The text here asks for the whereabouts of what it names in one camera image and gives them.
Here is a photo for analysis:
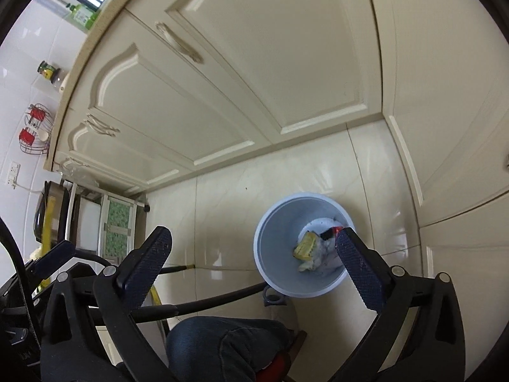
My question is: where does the beige kitchen countertop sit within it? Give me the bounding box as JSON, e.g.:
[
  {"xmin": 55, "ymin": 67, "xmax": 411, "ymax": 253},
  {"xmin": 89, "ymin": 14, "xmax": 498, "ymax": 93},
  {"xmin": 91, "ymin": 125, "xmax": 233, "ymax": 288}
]
[{"xmin": 43, "ymin": 0, "xmax": 140, "ymax": 173}]

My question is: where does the small yellow label jar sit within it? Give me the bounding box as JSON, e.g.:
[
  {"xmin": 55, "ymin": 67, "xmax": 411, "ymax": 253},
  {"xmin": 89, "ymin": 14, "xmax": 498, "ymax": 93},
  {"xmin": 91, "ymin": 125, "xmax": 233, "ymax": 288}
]
[{"xmin": 38, "ymin": 60, "xmax": 58, "ymax": 80}]

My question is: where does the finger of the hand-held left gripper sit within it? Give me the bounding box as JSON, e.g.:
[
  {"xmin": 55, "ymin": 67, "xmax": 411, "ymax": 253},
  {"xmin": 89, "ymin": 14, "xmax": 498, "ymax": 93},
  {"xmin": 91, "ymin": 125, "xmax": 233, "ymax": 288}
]
[{"xmin": 26, "ymin": 241, "xmax": 76, "ymax": 277}]

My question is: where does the yellow gold wrapper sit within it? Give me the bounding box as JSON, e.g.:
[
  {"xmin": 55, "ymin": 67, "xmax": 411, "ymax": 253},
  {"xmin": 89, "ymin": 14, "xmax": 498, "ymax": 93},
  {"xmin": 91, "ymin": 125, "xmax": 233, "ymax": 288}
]
[{"xmin": 292, "ymin": 233, "xmax": 321, "ymax": 259}]

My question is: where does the person's leg in jeans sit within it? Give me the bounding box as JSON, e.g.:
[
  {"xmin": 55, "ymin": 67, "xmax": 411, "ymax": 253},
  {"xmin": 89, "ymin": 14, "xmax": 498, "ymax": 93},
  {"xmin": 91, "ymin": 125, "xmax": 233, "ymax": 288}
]
[{"xmin": 166, "ymin": 316, "xmax": 299, "ymax": 382}]

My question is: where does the black steel rice cooker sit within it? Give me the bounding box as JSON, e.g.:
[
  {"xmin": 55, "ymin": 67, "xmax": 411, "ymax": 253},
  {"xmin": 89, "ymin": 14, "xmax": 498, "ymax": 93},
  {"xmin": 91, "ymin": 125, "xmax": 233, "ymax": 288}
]
[{"xmin": 34, "ymin": 181, "xmax": 70, "ymax": 247}]

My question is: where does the white tissue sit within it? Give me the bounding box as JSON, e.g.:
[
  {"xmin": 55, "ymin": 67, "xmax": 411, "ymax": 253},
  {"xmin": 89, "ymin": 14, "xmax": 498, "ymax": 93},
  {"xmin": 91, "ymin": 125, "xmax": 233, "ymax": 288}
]
[{"xmin": 298, "ymin": 218, "xmax": 345, "ymax": 275}]

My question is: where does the white storage trolley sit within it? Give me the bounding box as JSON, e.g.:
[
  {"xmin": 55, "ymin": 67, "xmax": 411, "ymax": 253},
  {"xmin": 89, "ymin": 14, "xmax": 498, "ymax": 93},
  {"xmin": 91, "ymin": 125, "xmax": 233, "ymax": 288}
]
[{"xmin": 64, "ymin": 181, "xmax": 150, "ymax": 263}]

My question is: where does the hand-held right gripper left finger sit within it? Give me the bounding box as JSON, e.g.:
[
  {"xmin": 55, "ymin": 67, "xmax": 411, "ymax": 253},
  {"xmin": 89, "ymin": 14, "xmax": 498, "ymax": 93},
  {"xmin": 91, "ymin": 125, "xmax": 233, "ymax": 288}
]
[{"xmin": 40, "ymin": 226, "xmax": 178, "ymax": 382}]

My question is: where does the red stool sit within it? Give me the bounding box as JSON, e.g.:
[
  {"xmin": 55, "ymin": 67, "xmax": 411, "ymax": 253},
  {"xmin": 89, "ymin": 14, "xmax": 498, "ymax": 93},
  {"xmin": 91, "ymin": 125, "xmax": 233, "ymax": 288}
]
[{"xmin": 254, "ymin": 350, "xmax": 293, "ymax": 382}]

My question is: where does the cream kitchen cabinet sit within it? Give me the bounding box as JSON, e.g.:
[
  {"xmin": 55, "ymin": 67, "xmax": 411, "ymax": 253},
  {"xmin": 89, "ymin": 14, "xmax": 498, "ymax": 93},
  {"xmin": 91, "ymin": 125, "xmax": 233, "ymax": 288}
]
[{"xmin": 44, "ymin": 0, "xmax": 509, "ymax": 283}]

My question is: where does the pale blue trash bin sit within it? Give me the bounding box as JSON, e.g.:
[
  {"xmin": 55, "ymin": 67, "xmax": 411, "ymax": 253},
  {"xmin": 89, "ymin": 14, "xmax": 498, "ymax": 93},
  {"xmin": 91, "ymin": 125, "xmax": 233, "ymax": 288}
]
[{"xmin": 254, "ymin": 193, "xmax": 356, "ymax": 297}]

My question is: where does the black cable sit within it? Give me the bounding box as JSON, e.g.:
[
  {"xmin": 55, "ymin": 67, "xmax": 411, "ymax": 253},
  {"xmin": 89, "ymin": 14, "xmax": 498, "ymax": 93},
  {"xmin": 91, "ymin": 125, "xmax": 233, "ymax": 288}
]
[
  {"xmin": 129, "ymin": 280, "xmax": 273, "ymax": 323},
  {"xmin": 0, "ymin": 217, "xmax": 42, "ymax": 351}
]

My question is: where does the green soap bottle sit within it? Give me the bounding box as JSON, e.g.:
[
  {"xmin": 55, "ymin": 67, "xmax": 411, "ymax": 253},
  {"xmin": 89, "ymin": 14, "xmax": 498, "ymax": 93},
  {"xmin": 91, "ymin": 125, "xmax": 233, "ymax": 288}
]
[{"xmin": 66, "ymin": 3, "xmax": 99, "ymax": 30}]

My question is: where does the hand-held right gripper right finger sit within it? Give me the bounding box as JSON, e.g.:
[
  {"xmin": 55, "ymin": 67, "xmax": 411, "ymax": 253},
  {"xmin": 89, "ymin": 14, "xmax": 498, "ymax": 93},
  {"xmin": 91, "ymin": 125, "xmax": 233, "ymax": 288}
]
[{"xmin": 330, "ymin": 227, "xmax": 466, "ymax": 382}]

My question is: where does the wire dish rack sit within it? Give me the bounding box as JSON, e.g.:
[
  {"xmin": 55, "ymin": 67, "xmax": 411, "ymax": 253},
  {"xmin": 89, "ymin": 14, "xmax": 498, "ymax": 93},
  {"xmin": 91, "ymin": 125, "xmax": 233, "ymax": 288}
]
[{"xmin": 20, "ymin": 103, "xmax": 52, "ymax": 155}]

